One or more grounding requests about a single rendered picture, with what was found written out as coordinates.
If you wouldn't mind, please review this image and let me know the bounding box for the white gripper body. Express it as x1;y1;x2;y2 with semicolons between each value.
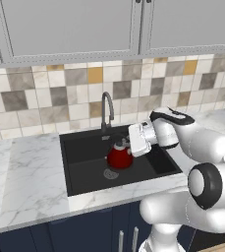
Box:
127;122;153;158

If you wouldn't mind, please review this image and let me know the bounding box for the black sink basin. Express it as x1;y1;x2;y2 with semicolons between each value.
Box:
58;123;184;198

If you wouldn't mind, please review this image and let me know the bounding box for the wide navy base cabinet door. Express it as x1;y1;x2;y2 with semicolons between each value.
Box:
28;206;131;252

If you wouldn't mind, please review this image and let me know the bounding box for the narrow navy base cabinet panel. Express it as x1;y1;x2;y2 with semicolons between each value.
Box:
0;224;33;252

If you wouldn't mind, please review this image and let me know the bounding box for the dark grey curved tap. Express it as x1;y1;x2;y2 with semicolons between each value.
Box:
100;91;116;134

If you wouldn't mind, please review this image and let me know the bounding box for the red kettle with black handle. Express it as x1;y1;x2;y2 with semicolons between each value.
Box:
106;133;135;170

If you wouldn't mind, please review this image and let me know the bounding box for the silver bar cabinet handle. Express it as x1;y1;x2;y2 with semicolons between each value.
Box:
131;226;141;252
118;229;125;252

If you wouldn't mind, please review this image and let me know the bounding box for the wide grey wall cabinet door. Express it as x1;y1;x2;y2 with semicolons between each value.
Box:
0;0;141;69

